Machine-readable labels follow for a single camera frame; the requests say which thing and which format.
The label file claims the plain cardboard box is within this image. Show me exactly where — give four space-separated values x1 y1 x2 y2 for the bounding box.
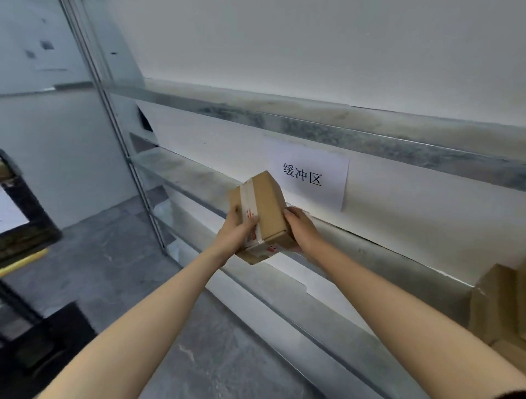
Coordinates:
469 263 526 375

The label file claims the person's left forearm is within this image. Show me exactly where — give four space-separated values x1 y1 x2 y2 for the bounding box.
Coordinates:
36 246 228 399

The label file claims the black cart with yellow bar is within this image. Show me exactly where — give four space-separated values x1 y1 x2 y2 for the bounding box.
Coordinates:
0 149 97 399

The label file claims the small taped cardboard box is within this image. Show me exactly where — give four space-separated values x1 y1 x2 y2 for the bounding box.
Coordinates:
228 170 297 266

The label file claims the grey metal shelf rack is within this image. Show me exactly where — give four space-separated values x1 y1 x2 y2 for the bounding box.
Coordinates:
62 0 526 399

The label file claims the white paper sign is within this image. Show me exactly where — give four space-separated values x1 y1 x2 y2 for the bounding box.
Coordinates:
265 137 351 212

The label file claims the person's right hand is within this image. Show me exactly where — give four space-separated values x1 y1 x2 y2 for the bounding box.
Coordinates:
283 206 327 260

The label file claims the person's right forearm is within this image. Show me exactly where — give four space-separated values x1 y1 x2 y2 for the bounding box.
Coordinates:
304 240 526 399

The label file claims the person's left hand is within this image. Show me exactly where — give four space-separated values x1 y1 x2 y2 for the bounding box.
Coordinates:
213 204 260 264

